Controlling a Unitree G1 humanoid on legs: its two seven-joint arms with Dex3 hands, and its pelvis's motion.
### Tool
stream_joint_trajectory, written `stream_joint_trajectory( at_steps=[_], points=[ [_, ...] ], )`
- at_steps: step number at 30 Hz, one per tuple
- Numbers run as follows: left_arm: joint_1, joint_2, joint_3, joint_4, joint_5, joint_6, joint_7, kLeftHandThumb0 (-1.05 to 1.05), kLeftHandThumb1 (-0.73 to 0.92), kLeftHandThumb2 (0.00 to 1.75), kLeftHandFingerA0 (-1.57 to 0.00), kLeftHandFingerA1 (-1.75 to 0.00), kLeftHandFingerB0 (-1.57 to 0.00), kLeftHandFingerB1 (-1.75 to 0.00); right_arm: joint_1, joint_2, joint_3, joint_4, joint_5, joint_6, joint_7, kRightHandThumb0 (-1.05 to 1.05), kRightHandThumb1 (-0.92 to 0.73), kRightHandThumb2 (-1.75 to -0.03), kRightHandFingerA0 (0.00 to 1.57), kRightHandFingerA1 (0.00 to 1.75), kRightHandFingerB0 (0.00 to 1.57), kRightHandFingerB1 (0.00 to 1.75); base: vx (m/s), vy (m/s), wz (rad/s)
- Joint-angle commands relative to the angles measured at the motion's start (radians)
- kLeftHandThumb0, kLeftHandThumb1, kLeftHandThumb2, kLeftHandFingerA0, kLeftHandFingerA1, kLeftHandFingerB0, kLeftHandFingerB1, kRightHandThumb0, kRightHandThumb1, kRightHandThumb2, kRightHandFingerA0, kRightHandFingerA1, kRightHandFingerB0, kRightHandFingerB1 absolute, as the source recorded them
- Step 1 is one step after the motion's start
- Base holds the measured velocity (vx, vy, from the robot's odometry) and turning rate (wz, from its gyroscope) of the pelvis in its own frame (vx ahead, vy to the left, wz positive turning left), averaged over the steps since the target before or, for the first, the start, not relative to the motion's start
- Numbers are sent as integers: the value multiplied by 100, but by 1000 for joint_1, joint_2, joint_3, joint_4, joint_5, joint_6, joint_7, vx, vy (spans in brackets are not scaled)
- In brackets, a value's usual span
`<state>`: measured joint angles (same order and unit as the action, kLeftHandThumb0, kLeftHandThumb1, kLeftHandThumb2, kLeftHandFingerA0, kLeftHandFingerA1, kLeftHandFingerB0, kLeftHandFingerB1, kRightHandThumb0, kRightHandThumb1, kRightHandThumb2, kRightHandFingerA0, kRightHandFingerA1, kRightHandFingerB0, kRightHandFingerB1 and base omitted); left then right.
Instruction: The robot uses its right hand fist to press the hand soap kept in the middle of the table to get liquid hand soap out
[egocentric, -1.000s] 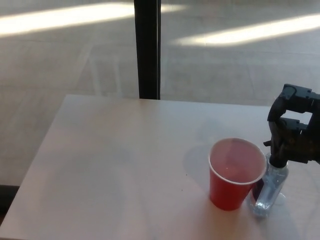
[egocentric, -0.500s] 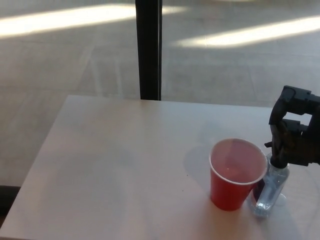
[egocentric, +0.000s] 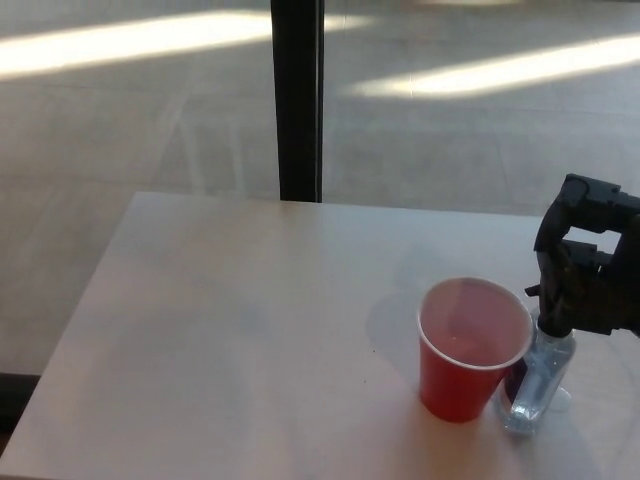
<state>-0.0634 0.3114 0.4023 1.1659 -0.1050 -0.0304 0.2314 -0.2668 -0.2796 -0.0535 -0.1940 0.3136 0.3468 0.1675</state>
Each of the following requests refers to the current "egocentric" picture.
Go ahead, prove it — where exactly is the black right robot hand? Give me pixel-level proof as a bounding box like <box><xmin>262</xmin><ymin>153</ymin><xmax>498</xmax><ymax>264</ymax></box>
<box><xmin>533</xmin><ymin>173</ymin><xmax>640</xmax><ymax>340</ymax></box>

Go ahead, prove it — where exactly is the red plastic cup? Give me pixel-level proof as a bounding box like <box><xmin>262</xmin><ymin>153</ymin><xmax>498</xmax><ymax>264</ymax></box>
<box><xmin>416</xmin><ymin>276</ymin><xmax>535</xmax><ymax>424</ymax></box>

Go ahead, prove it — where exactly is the black window frame post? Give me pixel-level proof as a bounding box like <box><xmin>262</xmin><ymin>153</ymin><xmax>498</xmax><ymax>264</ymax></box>
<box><xmin>269</xmin><ymin>0</ymin><xmax>327</xmax><ymax>203</ymax></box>

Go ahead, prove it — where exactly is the clear pump soap bottle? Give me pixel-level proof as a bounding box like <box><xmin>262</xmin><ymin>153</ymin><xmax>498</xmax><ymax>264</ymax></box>
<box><xmin>494</xmin><ymin>284</ymin><xmax>578</xmax><ymax>435</ymax></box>

